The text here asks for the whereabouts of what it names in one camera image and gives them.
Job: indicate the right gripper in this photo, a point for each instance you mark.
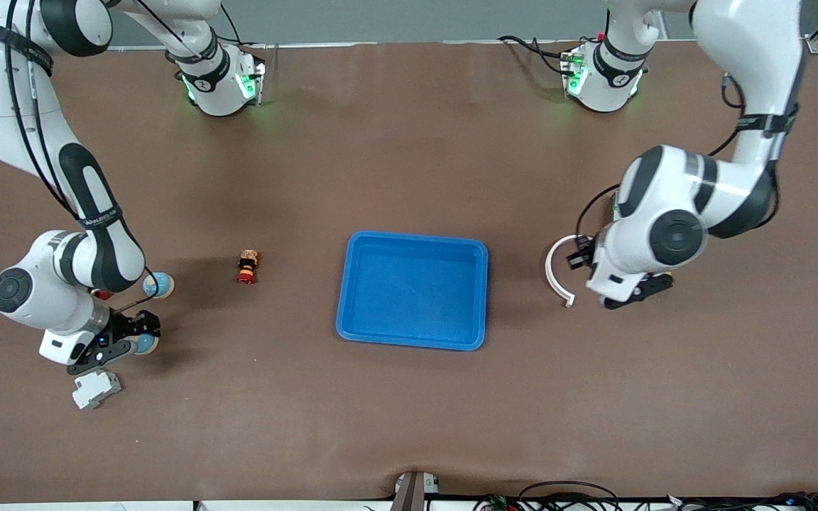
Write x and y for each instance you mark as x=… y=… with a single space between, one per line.
x=127 y=327

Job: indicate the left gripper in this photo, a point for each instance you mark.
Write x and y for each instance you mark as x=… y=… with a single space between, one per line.
x=582 y=257

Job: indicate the blue service bell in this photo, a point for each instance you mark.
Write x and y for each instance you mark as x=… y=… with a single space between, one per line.
x=162 y=285
x=146 y=345

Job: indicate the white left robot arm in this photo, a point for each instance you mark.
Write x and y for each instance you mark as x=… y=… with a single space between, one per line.
x=672 y=206

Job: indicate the white curved pipe clamp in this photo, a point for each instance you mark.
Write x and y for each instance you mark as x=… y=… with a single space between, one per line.
x=549 y=273

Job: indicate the black red emergency stop button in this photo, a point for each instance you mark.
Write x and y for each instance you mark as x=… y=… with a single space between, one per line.
x=101 y=293

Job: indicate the white circuit breaker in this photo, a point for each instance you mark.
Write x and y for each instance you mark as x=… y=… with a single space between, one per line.
x=95 y=392

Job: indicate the blue plastic tray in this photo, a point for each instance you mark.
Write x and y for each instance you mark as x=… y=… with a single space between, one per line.
x=416 y=298

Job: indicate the green lit base connector panel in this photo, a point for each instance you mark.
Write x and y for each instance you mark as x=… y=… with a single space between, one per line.
x=574 y=71

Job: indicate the orange red push button switch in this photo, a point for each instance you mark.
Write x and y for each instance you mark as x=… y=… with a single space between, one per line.
x=247 y=266

